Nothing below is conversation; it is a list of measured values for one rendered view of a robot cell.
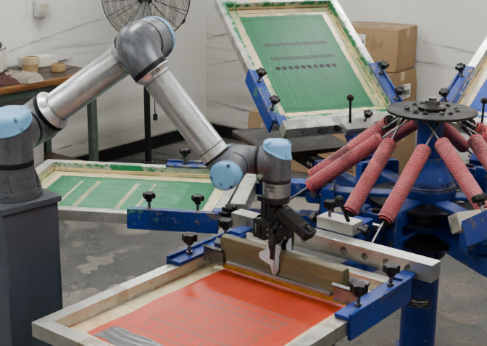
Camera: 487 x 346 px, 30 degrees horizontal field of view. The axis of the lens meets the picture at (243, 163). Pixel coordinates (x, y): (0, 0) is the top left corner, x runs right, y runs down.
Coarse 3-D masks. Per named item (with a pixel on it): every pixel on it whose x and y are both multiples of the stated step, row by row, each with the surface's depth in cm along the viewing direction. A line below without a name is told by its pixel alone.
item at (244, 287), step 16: (224, 272) 256; (192, 288) 246; (208, 288) 246; (224, 288) 246; (240, 288) 246; (256, 288) 246; (272, 288) 246; (160, 304) 236; (128, 320) 226; (144, 336) 218
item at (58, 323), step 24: (168, 264) 253; (192, 264) 256; (336, 264) 254; (120, 288) 237; (144, 288) 241; (72, 312) 222; (96, 312) 229; (48, 336) 214; (72, 336) 210; (312, 336) 211; (336, 336) 216
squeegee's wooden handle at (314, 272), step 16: (224, 240) 254; (240, 240) 251; (240, 256) 252; (256, 256) 248; (288, 256) 241; (304, 256) 240; (288, 272) 242; (304, 272) 239; (320, 272) 235; (336, 272) 232
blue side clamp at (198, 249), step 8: (208, 240) 266; (184, 248) 259; (192, 248) 261; (200, 248) 262; (168, 256) 253; (176, 256) 255; (184, 256) 256; (192, 256) 256; (200, 256) 258; (176, 264) 252
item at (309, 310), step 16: (288, 288) 246; (256, 304) 236; (272, 304) 236; (288, 304) 236; (304, 304) 236; (320, 304) 236; (336, 304) 236; (304, 320) 227; (320, 320) 227; (272, 336) 219; (288, 336) 219
